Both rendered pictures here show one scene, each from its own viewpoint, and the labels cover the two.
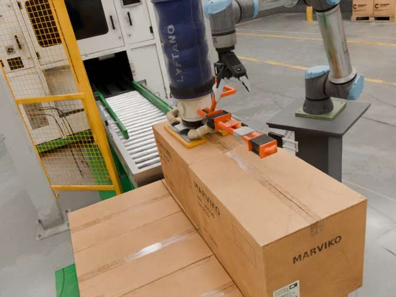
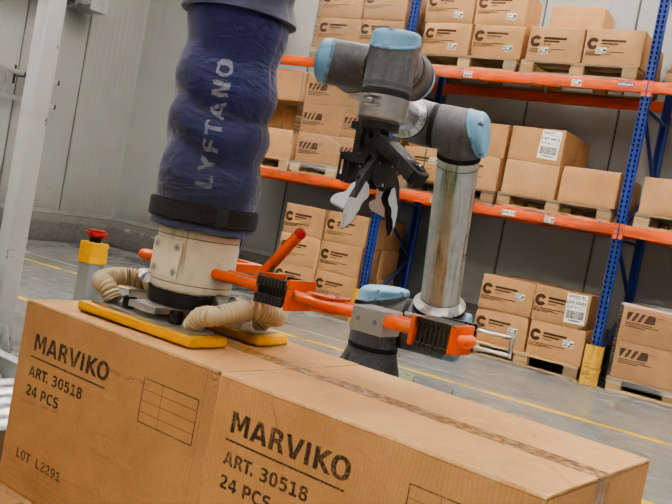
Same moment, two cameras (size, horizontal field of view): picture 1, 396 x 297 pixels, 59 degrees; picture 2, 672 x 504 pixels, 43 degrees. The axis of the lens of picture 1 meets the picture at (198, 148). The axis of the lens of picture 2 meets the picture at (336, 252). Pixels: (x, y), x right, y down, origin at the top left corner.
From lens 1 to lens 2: 84 cm
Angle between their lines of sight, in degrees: 40
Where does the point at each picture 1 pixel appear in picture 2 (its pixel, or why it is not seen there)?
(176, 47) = (221, 109)
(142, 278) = not seen: outside the picture
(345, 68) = (455, 289)
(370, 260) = not seen: outside the picture
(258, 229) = (512, 475)
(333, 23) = (465, 191)
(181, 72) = (211, 168)
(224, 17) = (408, 63)
